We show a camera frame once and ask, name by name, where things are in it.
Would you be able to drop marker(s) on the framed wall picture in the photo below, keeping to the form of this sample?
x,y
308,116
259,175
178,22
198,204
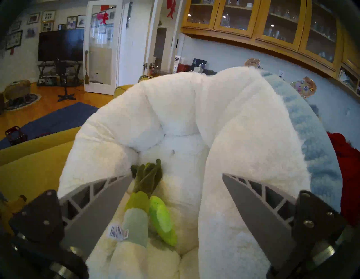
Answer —
x,y
81,21
48,15
71,22
13,40
33,18
47,26

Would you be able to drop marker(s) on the wooden wall cabinets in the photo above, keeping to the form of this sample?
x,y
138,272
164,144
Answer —
x,y
267,25

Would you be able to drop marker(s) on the black tripod stand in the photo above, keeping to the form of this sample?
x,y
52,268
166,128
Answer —
x,y
66,95

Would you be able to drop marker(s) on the black television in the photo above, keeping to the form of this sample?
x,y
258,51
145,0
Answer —
x,y
60,45

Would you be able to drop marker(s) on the red blanket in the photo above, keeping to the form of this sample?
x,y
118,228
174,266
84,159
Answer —
x,y
348,174

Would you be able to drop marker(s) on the red container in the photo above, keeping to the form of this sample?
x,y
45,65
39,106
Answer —
x,y
184,68

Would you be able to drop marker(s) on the blue floor rug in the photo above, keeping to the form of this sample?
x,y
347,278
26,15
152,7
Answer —
x,y
62,118

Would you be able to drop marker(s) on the cartoon child wall decoration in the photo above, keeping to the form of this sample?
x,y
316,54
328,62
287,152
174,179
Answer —
x,y
253,62
303,87

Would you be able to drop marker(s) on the bright green cactus plush toy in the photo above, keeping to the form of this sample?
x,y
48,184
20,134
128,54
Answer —
x,y
163,222

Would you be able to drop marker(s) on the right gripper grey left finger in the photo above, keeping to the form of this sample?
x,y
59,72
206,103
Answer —
x,y
87,213

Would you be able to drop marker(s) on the yellow sofa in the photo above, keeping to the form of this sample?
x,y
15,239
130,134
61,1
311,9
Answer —
x,y
36,168

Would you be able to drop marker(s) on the white blue dog bed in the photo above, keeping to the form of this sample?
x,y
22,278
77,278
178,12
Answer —
x,y
239,126

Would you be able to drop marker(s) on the white lotion bottle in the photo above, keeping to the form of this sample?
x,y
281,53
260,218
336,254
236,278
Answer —
x,y
177,63

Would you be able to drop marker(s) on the white door with mirror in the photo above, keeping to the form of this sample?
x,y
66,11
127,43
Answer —
x,y
102,56

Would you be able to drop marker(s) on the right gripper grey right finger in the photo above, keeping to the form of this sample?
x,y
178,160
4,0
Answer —
x,y
267,219

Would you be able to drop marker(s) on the wicker basket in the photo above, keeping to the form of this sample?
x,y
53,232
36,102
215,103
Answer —
x,y
17,90

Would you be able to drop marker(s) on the dark blue box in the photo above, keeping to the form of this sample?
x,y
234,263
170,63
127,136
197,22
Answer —
x,y
199,63

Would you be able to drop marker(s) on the red black bag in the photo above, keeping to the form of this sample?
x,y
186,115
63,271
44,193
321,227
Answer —
x,y
15,135

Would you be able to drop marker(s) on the small hanging broom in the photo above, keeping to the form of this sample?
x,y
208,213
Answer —
x,y
86,76

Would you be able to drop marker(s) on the green white leek plush toy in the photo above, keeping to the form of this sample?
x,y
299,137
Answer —
x,y
137,222

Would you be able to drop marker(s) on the television stand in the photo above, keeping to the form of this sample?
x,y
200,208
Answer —
x,y
47,76

